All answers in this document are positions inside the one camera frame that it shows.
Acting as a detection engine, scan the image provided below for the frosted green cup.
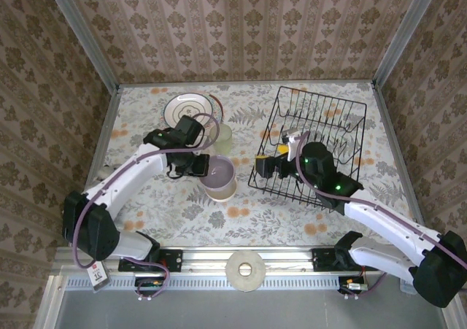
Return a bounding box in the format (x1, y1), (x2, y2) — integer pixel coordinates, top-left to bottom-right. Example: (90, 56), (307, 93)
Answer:
(209, 123), (234, 155)

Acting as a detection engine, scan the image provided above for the clear card box with label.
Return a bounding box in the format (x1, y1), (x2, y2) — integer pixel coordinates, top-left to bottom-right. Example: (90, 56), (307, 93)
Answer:
(87, 263), (110, 293)

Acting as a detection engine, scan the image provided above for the aluminium frame post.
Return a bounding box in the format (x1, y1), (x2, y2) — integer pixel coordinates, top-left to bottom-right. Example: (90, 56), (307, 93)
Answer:
(371, 0), (445, 86)
(40, 0), (120, 91)

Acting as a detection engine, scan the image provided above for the small connector with wires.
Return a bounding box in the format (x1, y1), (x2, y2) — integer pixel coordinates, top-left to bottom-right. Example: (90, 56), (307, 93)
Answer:
(134, 276), (171, 303)
(337, 274), (369, 301)

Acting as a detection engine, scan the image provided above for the aluminium table side rail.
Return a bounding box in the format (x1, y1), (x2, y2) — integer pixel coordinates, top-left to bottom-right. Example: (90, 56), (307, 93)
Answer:
(69, 84), (123, 248)
(371, 82), (431, 245)

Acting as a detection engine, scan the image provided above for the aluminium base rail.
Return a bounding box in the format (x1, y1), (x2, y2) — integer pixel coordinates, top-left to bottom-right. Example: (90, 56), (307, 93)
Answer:
(53, 245), (446, 276)

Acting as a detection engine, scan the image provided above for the lilac ceramic bowl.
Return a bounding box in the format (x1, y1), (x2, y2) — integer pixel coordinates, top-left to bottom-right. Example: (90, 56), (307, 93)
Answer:
(198, 155), (238, 193)

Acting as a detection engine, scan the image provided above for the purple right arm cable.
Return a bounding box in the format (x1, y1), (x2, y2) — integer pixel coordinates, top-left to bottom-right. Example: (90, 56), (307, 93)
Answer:
(295, 131), (467, 301)

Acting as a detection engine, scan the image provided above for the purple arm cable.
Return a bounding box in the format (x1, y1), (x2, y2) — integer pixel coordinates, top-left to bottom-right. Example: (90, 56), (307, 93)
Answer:
(295, 131), (467, 301)
(72, 112), (222, 303)

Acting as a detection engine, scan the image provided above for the pink red and blue plate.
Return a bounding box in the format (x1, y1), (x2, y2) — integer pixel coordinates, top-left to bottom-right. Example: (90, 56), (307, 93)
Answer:
(209, 93), (225, 125)

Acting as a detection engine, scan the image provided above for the floral patterned tablecloth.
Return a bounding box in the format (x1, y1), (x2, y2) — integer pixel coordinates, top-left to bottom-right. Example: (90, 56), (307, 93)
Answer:
(82, 82), (420, 248)

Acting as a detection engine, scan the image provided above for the white plate with green rim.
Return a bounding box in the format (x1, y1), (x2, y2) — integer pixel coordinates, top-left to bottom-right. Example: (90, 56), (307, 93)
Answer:
(163, 92), (212, 129)

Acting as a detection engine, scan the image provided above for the grey tape roll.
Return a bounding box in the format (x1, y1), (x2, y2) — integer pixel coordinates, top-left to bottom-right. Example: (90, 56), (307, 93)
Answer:
(225, 250), (266, 293)

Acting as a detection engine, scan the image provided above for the black wire dish rack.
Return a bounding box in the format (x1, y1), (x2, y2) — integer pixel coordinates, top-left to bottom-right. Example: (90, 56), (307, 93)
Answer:
(247, 85), (368, 213)

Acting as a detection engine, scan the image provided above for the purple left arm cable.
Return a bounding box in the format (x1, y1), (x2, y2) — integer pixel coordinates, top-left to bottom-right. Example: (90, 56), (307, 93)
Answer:
(72, 112), (222, 303)

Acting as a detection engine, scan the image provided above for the white slotted cable duct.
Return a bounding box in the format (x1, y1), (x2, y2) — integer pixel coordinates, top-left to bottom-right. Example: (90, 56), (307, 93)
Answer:
(65, 274), (344, 292)

